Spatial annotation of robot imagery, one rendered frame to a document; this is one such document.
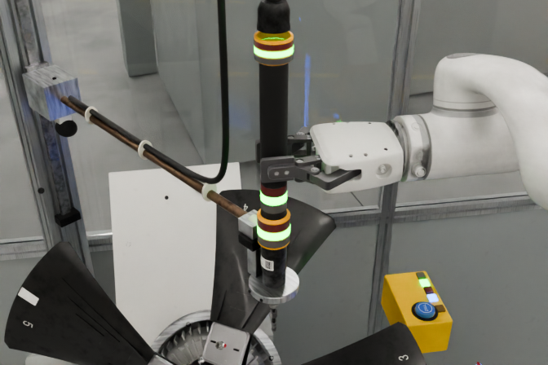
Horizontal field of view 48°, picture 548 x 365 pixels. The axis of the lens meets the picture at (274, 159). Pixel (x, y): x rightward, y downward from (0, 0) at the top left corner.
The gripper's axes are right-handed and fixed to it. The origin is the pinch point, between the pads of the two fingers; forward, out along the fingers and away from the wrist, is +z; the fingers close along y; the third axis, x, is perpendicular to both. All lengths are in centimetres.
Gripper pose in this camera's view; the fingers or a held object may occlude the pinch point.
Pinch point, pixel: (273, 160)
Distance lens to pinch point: 75.7
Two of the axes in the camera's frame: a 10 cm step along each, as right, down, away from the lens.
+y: -1.6, -5.1, 8.5
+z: -9.9, 0.8, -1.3
